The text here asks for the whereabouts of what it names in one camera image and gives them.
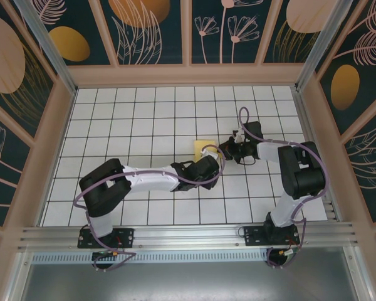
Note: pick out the yellow cloth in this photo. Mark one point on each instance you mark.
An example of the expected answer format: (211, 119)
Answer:
(203, 145)

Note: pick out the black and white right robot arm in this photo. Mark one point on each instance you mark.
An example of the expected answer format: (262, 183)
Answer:
(304, 175)

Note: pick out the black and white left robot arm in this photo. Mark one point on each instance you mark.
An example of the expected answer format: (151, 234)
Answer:
(103, 188)

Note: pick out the white grid mat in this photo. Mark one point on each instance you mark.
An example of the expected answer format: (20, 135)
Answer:
(188, 210)

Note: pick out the grey metal panel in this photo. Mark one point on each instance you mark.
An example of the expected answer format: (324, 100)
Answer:
(188, 282)

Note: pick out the black connector box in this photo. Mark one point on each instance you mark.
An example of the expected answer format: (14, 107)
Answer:
(108, 253)

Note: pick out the aluminium frame rail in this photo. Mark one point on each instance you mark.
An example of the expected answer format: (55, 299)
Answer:
(188, 235)

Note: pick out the aluminium side rail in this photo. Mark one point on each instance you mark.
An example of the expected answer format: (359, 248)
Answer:
(303, 109)

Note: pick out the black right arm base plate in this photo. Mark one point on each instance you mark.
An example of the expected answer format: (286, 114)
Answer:
(253, 236)

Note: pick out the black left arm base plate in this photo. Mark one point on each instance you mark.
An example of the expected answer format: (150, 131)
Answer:
(128, 235)

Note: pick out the aluminium corner post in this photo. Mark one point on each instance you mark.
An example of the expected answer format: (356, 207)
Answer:
(321, 47)
(53, 53)

